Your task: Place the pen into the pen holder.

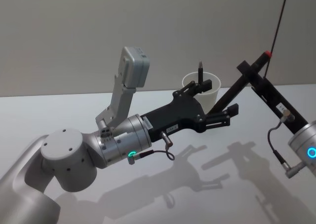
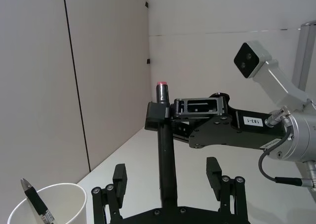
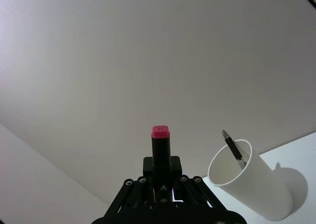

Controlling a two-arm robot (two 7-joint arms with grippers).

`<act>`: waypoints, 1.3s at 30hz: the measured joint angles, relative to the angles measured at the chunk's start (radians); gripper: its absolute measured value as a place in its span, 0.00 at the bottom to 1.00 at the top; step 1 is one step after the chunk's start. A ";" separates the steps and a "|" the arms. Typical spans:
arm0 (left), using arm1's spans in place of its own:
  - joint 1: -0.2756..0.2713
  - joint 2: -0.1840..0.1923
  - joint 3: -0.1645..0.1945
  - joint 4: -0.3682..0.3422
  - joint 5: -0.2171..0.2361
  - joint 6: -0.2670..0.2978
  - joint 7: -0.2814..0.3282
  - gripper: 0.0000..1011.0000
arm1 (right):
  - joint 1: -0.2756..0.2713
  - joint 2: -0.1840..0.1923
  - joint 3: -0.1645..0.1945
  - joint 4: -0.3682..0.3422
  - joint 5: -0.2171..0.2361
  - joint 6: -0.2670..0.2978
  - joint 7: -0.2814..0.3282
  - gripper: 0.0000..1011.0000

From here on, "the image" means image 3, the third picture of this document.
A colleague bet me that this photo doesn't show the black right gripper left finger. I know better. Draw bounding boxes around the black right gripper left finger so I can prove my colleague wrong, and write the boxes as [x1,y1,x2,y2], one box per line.
[105,156,156,214]

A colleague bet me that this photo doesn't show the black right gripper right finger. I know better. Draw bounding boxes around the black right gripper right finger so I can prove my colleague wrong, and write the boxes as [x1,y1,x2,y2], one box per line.
[170,156,224,211]

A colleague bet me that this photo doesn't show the black marker with pink cap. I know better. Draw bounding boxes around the black marker with pink cap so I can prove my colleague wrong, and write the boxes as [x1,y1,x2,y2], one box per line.
[151,125,173,203]

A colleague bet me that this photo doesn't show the black pen with silver tip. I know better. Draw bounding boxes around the black pen with silver tip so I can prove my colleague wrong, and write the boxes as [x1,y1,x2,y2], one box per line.
[221,129,248,170]

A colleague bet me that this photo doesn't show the white paper cup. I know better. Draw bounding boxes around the white paper cup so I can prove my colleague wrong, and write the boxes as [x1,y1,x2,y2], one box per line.
[207,139,295,222]

